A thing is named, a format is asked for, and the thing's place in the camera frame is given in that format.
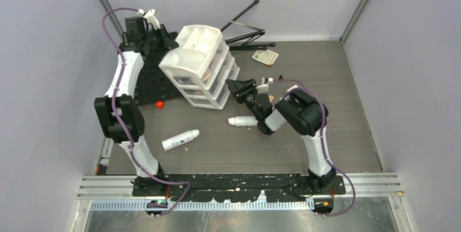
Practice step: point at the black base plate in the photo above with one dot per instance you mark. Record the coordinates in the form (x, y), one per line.
(236, 188)

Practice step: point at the red cube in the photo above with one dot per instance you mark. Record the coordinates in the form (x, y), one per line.
(159, 104)

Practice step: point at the white sachet packet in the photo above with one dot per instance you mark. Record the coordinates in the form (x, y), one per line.
(266, 57)

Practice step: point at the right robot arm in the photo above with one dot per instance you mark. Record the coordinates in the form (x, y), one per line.
(299, 108)

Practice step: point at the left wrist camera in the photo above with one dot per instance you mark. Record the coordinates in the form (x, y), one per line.
(150, 17)

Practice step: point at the small white bottle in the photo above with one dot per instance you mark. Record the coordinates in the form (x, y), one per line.
(243, 121)

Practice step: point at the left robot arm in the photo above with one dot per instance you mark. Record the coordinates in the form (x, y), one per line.
(118, 113)

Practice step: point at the black music stand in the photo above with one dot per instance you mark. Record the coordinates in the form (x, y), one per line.
(153, 85)

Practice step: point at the large white spray bottle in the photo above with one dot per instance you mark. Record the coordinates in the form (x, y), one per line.
(180, 139)

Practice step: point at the white barcode packet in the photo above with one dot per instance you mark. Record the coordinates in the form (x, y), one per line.
(291, 88)

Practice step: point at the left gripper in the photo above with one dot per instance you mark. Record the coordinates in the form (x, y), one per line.
(168, 41)

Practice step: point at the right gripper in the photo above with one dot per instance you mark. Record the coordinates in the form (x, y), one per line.
(240, 88)

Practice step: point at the white plastic drawer organizer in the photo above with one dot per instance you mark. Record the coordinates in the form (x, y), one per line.
(199, 46)

